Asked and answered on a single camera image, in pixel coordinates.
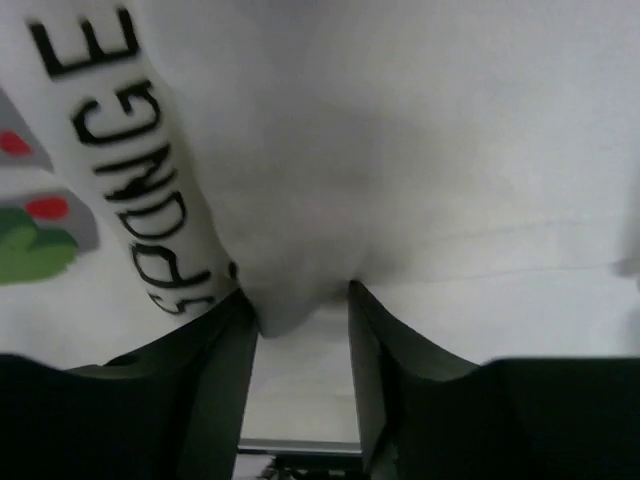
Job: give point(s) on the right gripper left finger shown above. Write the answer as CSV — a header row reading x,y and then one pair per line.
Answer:
x,y
172,409

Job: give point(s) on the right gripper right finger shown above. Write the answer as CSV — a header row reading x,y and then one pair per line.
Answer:
x,y
426,413

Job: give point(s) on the white printed cartoon t-shirt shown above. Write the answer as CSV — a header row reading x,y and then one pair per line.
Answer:
x,y
474,163

